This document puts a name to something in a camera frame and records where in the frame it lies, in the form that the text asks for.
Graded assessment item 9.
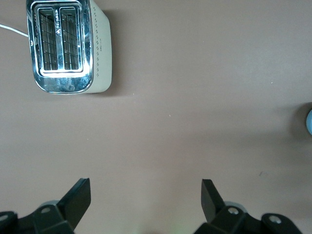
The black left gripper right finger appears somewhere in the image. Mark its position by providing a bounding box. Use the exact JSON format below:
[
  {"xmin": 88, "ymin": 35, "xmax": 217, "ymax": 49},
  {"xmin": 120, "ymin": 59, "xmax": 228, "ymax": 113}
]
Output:
[{"xmin": 194, "ymin": 179, "xmax": 303, "ymax": 234}]

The brown table cover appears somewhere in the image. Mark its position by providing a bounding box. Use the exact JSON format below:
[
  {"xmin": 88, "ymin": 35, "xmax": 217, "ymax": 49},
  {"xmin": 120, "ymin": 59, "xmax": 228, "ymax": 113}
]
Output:
[{"xmin": 0, "ymin": 0, "xmax": 312, "ymax": 234}]

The blue bowl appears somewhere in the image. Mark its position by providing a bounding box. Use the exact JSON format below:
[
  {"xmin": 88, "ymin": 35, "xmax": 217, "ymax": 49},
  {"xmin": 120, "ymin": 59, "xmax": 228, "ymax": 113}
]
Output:
[{"xmin": 306, "ymin": 109, "xmax": 312, "ymax": 136}]

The beige chrome two-slot toaster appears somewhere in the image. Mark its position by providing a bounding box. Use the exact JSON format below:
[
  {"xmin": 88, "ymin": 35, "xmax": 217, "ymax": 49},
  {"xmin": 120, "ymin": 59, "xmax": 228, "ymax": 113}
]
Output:
[{"xmin": 25, "ymin": 0, "xmax": 113, "ymax": 95}]

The white toaster power cord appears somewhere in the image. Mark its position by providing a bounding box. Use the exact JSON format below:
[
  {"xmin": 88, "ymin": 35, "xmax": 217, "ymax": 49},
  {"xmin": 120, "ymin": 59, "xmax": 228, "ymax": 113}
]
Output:
[{"xmin": 0, "ymin": 23, "xmax": 29, "ymax": 39}]

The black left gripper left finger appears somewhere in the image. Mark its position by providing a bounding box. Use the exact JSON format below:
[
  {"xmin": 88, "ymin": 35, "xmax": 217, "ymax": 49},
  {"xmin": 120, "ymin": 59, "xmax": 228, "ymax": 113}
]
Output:
[{"xmin": 0, "ymin": 177, "xmax": 92, "ymax": 234}]

